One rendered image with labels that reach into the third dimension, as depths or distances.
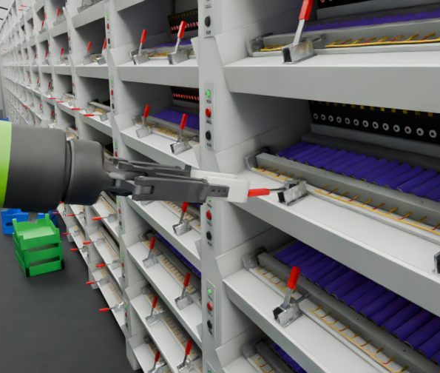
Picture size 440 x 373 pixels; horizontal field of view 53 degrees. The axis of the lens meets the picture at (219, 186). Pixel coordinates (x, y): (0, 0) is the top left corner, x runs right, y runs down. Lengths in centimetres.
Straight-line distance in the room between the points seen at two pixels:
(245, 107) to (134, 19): 73
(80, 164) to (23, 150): 6
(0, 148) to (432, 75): 41
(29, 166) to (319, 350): 46
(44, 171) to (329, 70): 34
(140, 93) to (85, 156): 97
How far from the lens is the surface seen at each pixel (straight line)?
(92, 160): 50
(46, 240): 257
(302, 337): 71
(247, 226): 86
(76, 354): 194
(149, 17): 148
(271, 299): 79
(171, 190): 51
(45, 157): 48
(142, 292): 164
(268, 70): 66
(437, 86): 46
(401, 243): 54
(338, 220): 59
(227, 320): 93
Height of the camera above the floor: 109
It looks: 15 degrees down
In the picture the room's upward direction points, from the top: straight up
